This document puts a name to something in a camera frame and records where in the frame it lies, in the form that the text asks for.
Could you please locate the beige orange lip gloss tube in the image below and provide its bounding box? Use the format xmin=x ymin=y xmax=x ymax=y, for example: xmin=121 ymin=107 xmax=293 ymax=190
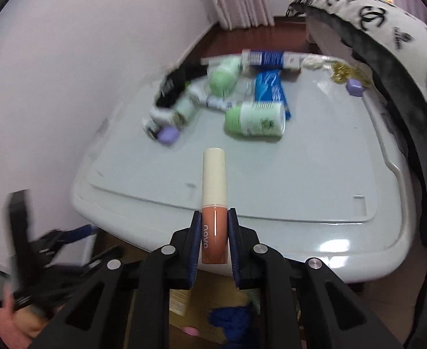
xmin=202 ymin=148 xmax=228 ymax=265

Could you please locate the small white blue-banded bottle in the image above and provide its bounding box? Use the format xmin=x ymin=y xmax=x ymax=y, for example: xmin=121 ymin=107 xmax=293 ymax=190
xmin=142 ymin=118 xmax=163 ymax=140

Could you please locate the green-capped cream jar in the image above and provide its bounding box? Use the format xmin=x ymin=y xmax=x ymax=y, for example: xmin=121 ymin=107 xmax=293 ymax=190
xmin=225 ymin=102 xmax=286 ymax=137

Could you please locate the cardboard trash box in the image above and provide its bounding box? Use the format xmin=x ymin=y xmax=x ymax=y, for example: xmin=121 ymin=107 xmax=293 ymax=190
xmin=126 ymin=272 xmax=262 ymax=349

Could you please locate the pink fuzzy sleeve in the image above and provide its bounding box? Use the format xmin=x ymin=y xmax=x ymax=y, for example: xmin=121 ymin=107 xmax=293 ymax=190
xmin=0 ymin=284 xmax=32 ymax=348

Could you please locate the blue crumpled bag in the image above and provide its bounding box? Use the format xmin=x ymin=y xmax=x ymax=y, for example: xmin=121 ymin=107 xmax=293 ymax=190
xmin=208 ymin=307 xmax=250 ymax=348

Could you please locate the white plastic storage box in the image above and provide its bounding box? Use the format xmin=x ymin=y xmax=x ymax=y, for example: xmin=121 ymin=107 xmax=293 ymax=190
xmin=72 ymin=69 xmax=417 ymax=283

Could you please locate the white squeeze tube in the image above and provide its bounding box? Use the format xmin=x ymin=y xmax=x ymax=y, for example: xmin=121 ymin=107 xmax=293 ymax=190
xmin=186 ymin=83 xmax=236 ymax=112

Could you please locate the green-capped bottle at back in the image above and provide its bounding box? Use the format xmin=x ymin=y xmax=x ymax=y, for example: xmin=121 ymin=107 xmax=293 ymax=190
xmin=209 ymin=56 xmax=243 ymax=98

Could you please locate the small purple cube at edge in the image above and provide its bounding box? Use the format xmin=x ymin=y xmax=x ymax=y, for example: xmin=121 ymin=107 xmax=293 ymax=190
xmin=346 ymin=78 xmax=365 ymax=98

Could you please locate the blue plastic wrapper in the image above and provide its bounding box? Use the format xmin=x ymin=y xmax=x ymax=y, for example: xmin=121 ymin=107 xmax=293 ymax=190
xmin=255 ymin=70 xmax=291 ymax=121

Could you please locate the gold crumpled wrapper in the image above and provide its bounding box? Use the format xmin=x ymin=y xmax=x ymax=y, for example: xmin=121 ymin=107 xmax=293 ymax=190
xmin=331 ymin=61 xmax=371 ymax=88

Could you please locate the blue white box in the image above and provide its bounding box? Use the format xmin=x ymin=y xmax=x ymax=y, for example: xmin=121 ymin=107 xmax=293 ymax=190
xmin=241 ymin=50 xmax=301 ymax=71

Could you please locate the black white logo blanket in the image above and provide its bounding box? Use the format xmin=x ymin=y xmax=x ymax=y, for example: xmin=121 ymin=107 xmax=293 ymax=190
xmin=290 ymin=0 xmax=427 ymax=348

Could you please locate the white bed frame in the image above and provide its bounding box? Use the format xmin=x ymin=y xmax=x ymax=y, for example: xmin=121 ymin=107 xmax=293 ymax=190
xmin=305 ymin=17 xmax=352 ymax=62

